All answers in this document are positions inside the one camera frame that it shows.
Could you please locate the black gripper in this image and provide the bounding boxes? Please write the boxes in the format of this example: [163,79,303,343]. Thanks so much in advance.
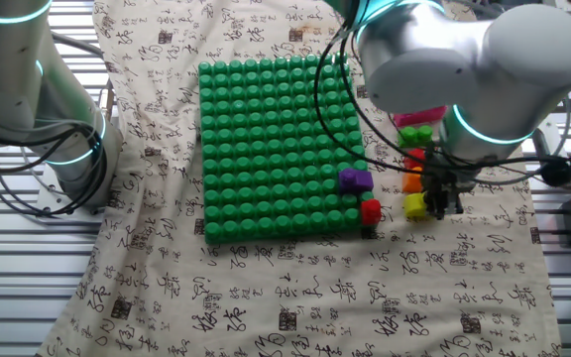
[420,167,476,222]

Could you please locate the small red one-stud block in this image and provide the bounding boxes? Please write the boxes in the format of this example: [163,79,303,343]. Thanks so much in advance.
[359,197,384,227]

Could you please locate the purple one-stud block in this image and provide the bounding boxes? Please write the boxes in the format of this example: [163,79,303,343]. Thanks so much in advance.
[337,167,375,195]

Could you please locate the lime one-stud block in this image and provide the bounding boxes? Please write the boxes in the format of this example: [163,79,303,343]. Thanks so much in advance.
[402,191,430,220]

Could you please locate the orange long one-stud block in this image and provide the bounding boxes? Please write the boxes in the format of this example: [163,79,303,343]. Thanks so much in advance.
[401,166,425,194]

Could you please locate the red two-stud block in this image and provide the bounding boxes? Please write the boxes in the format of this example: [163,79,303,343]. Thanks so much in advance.
[403,147,428,171]

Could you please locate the green two-stud block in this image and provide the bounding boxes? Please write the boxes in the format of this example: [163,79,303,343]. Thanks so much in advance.
[397,124,435,149]

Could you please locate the magenta three-stud block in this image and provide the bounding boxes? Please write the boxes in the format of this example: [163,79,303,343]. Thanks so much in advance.
[393,104,449,129]

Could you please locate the beige calligraphy print cloth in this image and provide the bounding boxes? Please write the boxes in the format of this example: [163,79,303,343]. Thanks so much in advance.
[35,0,564,357]

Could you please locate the green studded baseplate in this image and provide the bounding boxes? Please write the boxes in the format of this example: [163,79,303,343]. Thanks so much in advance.
[197,52,382,245]

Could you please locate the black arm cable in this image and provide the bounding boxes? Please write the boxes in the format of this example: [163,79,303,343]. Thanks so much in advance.
[312,19,564,189]

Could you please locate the black base cable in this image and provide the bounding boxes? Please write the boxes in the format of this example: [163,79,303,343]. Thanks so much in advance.
[0,121,111,219]

